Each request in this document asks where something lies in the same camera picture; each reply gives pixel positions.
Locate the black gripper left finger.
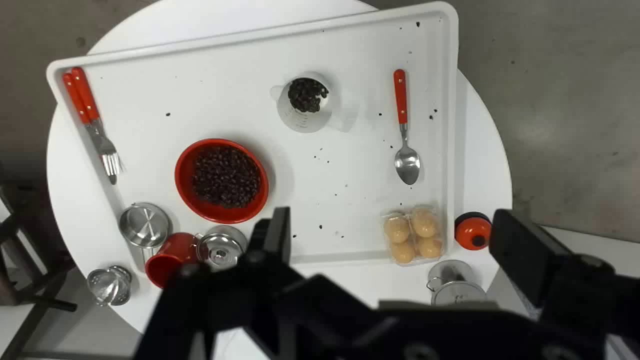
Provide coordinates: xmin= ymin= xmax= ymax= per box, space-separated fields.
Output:
xmin=247 ymin=205 xmax=296 ymax=271

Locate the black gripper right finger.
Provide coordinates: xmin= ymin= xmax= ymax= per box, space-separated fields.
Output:
xmin=489 ymin=209 xmax=593 ymax=317

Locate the red bowl with beans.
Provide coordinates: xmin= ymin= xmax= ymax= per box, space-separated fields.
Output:
xmin=172 ymin=137 xmax=272 ymax=227

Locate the small steel bowl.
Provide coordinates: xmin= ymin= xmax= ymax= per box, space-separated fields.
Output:
xmin=119 ymin=200 xmax=177 ymax=250
xmin=86 ymin=264 xmax=136 ymax=309

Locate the steel pot lid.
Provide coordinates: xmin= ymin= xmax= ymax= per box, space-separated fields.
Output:
xmin=197 ymin=227 xmax=250 ymax=273

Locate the orange round toy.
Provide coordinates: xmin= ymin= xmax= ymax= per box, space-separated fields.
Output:
xmin=455 ymin=210 xmax=494 ymax=252

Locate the steel pot with lid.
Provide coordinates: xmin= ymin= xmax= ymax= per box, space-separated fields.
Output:
xmin=427 ymin=258 xmax=494 ymax=309

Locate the red mug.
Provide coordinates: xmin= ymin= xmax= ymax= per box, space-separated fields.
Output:
xmin=144 ymin=230 xmax=202 ymax=290

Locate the bread piece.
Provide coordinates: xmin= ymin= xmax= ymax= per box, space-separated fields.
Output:
xmin=383 ymin=205 xmax=448 ymax=267

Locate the white plastic tray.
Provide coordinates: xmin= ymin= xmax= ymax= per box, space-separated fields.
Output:
xmin=44 ymin=0 xmax=462 ymax=268

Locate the red handled spoon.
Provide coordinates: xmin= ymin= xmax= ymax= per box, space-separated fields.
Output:
xmin=391 ymin=68 xmax=425 ymax=189

